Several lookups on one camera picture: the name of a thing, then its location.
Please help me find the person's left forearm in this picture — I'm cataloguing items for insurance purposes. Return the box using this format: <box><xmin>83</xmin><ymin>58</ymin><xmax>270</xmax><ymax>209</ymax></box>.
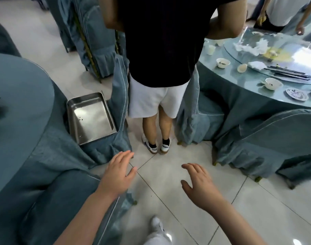
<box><xmin>53</xmin><ymin>191</ymin><xmax>120</xmax><ymax>245</ymax></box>

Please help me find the person's right forearm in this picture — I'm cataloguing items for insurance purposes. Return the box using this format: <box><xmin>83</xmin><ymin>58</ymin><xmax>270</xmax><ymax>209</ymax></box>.
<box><xmin>209</xmin><ymin>199</ymin><xmax>267</xmax><ymax>245</ymax></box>

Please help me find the round glass turntable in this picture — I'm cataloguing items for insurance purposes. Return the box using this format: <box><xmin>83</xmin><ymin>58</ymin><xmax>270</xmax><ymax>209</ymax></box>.
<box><xmin>224</xmin><ymin>32</ymin><xmax>311</xmax><ymax>86</ymax></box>

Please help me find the metal tray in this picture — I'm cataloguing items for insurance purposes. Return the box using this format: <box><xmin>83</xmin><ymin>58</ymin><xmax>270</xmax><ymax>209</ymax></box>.
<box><xmin>66</xmin><ymin>92</ymin><xmax>118</xmax><ymax>146</ymax></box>

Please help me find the pile of crumpled white tissues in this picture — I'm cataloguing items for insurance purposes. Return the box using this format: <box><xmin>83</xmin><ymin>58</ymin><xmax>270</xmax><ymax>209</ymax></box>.
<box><xmin>233</xmin><ymin>38</ymin><xmax>270</xmax><ymax>55</ymax></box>

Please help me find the person's right hand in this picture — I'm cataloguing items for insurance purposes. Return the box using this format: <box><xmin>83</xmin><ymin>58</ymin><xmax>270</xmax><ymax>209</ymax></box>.
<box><xmin>181</xmin><ymin>163</ymin><xmax>225</xmax><ymax>212</ymax></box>

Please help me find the cluster of white dishes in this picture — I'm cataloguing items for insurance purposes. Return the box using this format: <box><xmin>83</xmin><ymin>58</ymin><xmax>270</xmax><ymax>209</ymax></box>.
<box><xmin>206</xmin><ymin>30</ymin><xmax>311</xmax><ymax>101</ymax></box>

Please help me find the yellow round disc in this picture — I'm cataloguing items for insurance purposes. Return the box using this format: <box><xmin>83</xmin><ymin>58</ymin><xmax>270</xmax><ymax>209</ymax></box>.
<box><xmin>262</xmin><ymin>47</ymin><xmax>293</xmax><ymax>62</ymax></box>

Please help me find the person's left hand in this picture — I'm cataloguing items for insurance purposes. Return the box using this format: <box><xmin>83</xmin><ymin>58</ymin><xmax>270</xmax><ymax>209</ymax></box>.
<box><xmin>98</xmin><ymin>150</ymin><xmax>137</xmax><ymax>199</ymax></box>

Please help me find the person's white shoe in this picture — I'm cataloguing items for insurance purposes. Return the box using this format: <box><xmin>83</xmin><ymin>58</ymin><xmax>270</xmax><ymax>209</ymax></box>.
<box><xmin>150</xmin><ymin>216</ymin><xmax>165</xmax><ymax>232</ymax></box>

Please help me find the round blue table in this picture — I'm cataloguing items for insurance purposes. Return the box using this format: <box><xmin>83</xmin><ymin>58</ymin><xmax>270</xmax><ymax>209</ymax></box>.
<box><xmin>0</xmin><ymin>52</ymin><xmax>69</xmax><ymax>202</ymax></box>

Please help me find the blue clothed background table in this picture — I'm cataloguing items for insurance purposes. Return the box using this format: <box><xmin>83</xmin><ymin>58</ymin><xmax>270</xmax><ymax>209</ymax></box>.
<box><xmin>196</xmin><ymin>27</ymin><xmax>311</xmax><ymax>141</ymax></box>

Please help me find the bundle of black chopsticks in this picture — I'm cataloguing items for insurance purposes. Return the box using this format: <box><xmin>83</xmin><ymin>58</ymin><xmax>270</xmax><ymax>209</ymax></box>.
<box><xmin>264</xmin><ymin>65</ymin><xmax>311</xmax><ymax>79</ymax></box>

